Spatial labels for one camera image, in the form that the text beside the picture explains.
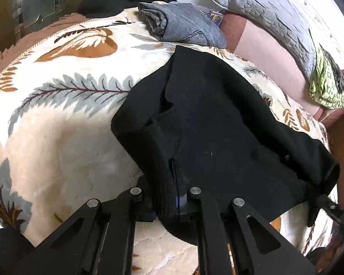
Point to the colourful small box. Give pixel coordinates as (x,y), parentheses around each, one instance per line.
(215,16)

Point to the black pants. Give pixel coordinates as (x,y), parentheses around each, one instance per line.
(197,122)

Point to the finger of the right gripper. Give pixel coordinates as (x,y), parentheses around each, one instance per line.
(333,210)

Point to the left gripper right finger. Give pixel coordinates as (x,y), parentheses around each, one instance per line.
(236,240)

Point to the green patterned cloth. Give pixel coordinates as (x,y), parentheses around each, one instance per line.
(327,81)

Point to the pink bed headboard cushion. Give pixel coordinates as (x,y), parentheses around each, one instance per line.
(252,43)

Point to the grey quilted pillow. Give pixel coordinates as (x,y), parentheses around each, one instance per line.
(284,22)

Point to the leaf-patterned cream blanket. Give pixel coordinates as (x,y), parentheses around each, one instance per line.
(59,91)

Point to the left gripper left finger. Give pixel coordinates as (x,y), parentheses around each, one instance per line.
(97,239)

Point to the folded grey jeans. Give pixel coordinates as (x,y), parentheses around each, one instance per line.
(182,23)

